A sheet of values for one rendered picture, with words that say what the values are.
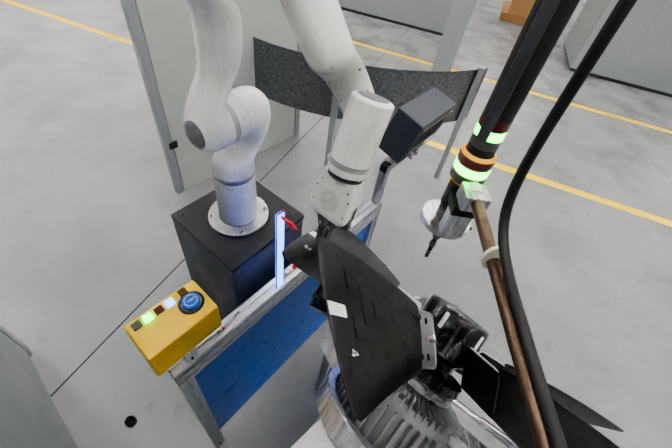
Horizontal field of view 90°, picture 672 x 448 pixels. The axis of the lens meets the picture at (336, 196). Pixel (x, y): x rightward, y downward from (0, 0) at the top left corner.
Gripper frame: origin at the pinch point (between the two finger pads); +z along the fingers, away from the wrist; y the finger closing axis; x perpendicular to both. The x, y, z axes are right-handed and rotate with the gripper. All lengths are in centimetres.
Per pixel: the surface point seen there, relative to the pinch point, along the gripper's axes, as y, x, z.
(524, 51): 23, -19, -45
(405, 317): 25.5, -13.6, -6.9
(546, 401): 38, -33, -26
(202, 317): -9.0, -22.1, 21.2
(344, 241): 3.6, 4.4, 2.1
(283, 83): -133, 121, 14
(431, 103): -12, 66, -24
